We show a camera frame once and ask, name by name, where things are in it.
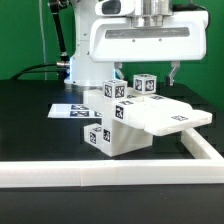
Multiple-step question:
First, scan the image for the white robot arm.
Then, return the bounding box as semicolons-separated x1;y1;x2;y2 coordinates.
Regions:
67;0;210;86

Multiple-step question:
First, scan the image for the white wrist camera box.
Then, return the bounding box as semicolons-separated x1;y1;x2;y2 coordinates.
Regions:
95;0;135;16

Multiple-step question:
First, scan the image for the white chair back frame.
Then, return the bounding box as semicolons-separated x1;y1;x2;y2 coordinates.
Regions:
83;88;212;136

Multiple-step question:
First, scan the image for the white chair seat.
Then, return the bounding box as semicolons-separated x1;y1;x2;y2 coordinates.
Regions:
102;118;153;157

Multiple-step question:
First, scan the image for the white L-shaped fence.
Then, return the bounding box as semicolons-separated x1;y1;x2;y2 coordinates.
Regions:
0;128;224;188

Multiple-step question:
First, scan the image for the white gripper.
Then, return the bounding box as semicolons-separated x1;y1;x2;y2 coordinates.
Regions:
89;11;208;86

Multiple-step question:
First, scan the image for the white marker sheet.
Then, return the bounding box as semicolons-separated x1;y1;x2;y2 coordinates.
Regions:
48;104;101;119

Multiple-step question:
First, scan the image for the black cable bundle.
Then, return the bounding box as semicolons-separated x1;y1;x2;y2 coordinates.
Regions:
10;0;72;80

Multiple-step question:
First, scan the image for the small white tag cube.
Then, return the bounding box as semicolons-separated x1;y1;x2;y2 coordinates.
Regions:
133;74;157;94
103;79;127;100

